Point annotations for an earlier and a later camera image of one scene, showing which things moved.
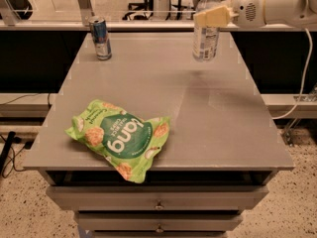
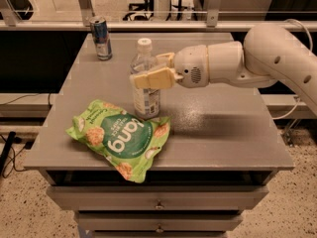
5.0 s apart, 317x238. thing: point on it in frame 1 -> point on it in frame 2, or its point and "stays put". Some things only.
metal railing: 84,10 stays put
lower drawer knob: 159,229 stays put
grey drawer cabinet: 216,160 stays put
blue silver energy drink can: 101,38 stays put
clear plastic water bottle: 206,39 -> 147,101
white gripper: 248,11 -> 190,65
